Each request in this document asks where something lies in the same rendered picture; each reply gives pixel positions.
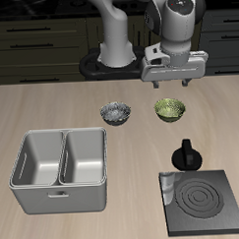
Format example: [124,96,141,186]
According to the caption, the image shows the green bowl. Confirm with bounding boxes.
[153,97,188,124]

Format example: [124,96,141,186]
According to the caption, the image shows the white two-bin basket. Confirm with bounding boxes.
[6,126,111,216]

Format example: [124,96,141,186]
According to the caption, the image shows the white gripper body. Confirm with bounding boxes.
[140,50,210,83]

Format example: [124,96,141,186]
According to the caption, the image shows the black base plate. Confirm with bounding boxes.
[78,44,149,79]

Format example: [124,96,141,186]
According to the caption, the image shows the dark grey stove plate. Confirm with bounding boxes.
[158,167,239,239]

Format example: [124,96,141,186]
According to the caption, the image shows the round black stove knob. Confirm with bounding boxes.
[170,138,205,172]

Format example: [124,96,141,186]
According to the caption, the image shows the dark kitchen cupboards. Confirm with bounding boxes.
[0,0,239,87]

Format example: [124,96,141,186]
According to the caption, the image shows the grey bowl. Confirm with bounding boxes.
[99,100,133,127]

